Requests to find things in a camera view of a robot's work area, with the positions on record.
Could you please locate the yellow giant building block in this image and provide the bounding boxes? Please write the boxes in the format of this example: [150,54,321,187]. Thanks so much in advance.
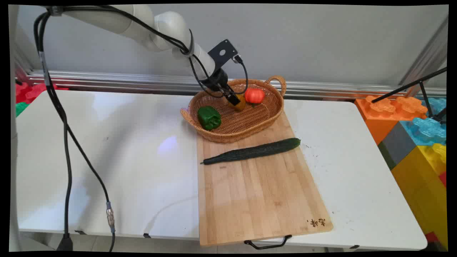
[391,143,448,249]

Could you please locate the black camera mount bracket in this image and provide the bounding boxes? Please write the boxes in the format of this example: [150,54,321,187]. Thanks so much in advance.
[207,39,239,69]

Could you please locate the long dark green cucumber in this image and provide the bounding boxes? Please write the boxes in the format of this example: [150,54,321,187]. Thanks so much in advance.
[200,138,301,165]

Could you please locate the aluminium rail along wall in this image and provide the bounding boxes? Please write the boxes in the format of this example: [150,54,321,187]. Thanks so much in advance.
[16,70,447,101]

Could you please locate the orange giant building block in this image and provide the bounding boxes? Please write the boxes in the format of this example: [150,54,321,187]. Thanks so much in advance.
[355,95,428,145]

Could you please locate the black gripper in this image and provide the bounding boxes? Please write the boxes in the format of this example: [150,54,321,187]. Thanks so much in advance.
[206,68,242,107]

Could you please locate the grey giant building block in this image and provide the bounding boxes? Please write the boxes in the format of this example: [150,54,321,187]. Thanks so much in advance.
[377,121,417,170]

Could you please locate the blue giant building block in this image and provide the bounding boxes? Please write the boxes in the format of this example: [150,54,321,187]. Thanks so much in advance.
[399,97,447,147]

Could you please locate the black cable with metal connector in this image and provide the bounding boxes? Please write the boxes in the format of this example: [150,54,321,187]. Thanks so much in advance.
[37,12,116,252]

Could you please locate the green foam block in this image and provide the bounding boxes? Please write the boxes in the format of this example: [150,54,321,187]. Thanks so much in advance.
[15,102,30,118]

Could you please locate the black metal board handle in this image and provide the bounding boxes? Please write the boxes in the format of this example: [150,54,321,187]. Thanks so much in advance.
[244,235,293,250]

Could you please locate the black tripod stand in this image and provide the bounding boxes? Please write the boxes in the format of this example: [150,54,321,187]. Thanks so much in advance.
[371,67,448,124]

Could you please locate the green bell pepper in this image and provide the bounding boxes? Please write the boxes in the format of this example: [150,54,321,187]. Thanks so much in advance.
[197,106,222,131]

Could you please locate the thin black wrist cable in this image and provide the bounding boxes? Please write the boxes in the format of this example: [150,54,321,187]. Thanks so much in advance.
[188,54,249,99]

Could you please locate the red foam block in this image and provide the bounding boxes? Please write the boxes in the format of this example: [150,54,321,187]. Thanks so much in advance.
[15,82,69,104]

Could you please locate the thick black cable with plug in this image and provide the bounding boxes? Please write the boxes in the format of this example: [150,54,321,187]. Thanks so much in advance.
[33,11,74,251]

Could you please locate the woven wicker basket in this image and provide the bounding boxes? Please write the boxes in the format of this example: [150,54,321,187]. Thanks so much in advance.
[180,75,287,144]

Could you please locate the red tomato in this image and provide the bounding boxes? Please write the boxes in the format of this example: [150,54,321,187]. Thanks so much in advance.
[244,88,266,107]

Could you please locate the wooden cutting board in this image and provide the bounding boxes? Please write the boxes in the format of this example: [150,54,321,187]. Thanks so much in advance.
[196,111,334,247]

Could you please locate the yellow orange toy vegetable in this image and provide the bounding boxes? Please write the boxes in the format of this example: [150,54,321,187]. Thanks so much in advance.
[228,94,247,111]

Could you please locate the aluminium frame post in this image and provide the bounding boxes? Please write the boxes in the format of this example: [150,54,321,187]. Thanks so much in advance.
[398,17,449,97]

